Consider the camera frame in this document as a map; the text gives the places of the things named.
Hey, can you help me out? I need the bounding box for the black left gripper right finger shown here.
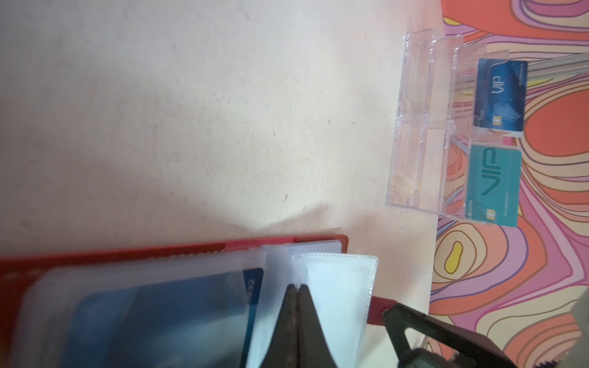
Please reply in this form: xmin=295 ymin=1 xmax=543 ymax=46
xmin=298 ymin=285 xmax=336 ymax=368

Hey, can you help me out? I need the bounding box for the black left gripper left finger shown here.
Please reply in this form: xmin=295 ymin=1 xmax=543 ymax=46
xmin=261 ymin=285 xmax=299 ymax=368

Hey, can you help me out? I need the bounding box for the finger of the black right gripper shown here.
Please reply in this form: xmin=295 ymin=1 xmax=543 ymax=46
xmin=381 ymin=303 xmax=515 ymax=368

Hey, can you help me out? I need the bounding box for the blue patterned credit card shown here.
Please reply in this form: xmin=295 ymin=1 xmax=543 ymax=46
xmin=60 ymin=268 xmax=264 ymax=367

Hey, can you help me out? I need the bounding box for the red leather card holder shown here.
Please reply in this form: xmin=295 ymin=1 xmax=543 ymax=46
xmin=1 ymin=235 xmax=383 ymax=367

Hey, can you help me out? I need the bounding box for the teal credit card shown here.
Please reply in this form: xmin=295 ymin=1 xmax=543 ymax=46
xmin=465 ymin=144 xmax=522 ymax=227

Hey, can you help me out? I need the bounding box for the clear plastic card tray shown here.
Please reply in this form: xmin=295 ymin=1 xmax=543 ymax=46
xmin=387 ymin=29 xmax=523 ymax=222

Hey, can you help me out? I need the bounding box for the blue VIP credit card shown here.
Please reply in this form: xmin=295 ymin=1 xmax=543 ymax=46
xmin=473 ymin=58 xmax=529 ymax=133

